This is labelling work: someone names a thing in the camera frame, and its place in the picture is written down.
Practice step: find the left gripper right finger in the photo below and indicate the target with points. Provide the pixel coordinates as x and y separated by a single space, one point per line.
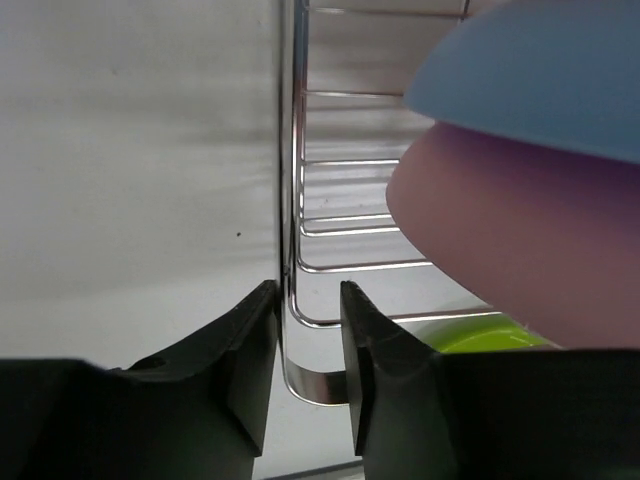
392 383

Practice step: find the lime green plate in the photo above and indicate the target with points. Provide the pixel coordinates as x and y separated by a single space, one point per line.
476 334

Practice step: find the wire dish rack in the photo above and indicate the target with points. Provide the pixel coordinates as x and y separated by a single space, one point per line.
342 68

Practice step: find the pink plate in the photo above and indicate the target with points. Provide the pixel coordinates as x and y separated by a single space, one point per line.
550 238

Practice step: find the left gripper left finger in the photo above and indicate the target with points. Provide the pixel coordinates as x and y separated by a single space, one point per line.
207 395

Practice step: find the blue plate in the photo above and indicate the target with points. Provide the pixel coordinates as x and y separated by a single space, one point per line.
560 74

